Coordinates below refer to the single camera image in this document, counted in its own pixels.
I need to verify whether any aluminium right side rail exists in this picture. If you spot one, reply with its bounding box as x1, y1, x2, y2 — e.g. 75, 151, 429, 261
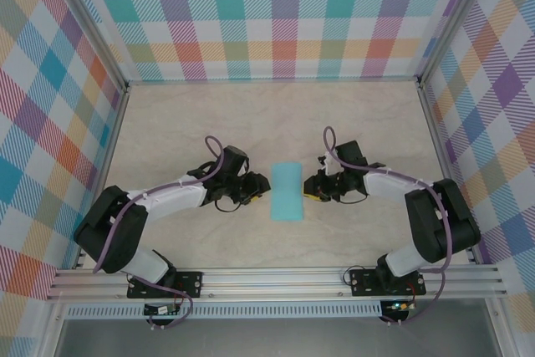
417, 80, 482, 265

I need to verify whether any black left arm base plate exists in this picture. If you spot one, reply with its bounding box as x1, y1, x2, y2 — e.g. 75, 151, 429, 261
126, 271, 205, 299

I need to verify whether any small circuit board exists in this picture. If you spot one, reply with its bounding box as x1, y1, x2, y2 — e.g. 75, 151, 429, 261
386, 299, 414, 313
143, 303, 181, 317

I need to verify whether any wide aluminium mounting rail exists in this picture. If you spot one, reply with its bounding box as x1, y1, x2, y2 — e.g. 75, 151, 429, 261
45, 263, 509, 302

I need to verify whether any small right circuit board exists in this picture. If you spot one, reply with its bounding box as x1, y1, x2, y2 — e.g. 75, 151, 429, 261
386, 299, 414, 313

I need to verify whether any aluminium left frame post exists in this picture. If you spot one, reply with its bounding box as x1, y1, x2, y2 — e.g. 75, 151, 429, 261
43, 0, 130, 91

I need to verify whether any thin black left gripper wire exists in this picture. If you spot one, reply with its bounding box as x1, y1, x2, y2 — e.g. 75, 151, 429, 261
214, 199, 244, 214

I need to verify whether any small left circuit board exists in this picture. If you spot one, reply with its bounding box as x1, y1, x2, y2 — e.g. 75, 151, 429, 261
143, 303, 181, 317

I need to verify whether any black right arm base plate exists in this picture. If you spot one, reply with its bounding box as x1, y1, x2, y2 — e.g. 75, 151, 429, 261
349, 268, 426, 298

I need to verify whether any aluminium left side rail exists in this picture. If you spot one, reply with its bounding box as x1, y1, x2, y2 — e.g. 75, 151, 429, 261
73, 84, 131, 271

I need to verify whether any aluminium right frame post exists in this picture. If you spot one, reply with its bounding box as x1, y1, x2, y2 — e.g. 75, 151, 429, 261
415, 0, 494, 87

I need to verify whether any thin black right gripper wire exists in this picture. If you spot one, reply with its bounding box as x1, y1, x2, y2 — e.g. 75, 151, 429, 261
334, 189, 369, 207

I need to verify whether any aluminium rear frame rail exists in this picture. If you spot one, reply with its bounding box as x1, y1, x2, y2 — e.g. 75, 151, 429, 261
125, 74, 421, 87

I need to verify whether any slotted grey cable tray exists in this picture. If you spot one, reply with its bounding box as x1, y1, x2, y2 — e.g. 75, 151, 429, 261
64, 304, 384, 320

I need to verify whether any teal cloth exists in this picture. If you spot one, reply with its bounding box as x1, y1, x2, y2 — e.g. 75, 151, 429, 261
269, 161, 305, 223

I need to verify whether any thin black gripper wire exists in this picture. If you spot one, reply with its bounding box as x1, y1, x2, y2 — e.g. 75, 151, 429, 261
334, 189, 369, 207
214, 199, 244, 214

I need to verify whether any aluminium frame post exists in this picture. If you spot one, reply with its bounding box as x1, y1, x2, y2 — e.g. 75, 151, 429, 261
43, 0, 130, 91
415, 0, 494, 87

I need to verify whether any grey metal sheet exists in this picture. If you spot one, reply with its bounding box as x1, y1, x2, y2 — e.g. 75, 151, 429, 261
53, 315, 502, 357

